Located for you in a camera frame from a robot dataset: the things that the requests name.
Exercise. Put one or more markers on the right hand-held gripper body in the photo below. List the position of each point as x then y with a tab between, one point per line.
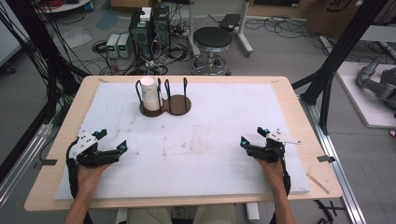
274	151

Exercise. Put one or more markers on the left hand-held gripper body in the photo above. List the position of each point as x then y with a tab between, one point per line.
85	141

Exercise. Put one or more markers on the stack of white cups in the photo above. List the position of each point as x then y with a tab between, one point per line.
151	106

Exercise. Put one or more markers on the person's right hand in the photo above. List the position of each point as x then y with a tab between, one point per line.
275	174

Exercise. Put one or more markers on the person's left hand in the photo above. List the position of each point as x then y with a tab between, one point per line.
88	179

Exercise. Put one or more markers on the black tape piece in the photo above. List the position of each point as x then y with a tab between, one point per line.
326	158
46	162

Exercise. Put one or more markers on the white foam mat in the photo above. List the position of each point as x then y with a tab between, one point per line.
202	168

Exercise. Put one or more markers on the thin wooden stick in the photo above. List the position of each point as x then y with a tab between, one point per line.
317	183

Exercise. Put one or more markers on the person's left leg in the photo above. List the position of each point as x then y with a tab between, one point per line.
149	216

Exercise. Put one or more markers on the person's leg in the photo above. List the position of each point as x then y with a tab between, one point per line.
149	216
214	215

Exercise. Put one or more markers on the person's right leg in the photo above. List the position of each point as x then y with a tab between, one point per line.
214	215

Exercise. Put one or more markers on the grey power supply unit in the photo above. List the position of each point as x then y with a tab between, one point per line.
123	46
112	46

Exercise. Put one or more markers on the white floor board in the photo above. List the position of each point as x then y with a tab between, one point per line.
361	99

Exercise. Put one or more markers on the white metal stand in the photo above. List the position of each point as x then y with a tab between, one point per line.
244	29

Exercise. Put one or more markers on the black computer tower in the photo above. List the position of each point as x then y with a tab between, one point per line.
140	35
162	28

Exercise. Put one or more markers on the black round stool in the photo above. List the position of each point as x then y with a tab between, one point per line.
212	39

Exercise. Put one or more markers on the black flat device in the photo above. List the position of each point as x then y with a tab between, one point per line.
229	21

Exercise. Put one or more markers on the white box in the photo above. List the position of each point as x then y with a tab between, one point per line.
145	14

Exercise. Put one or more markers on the white round table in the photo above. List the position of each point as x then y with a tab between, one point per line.
65	5

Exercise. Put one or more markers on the brown cardboard box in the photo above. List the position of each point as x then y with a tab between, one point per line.
334	15

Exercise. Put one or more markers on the aluminium rail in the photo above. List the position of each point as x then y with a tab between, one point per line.
336	168
21	161

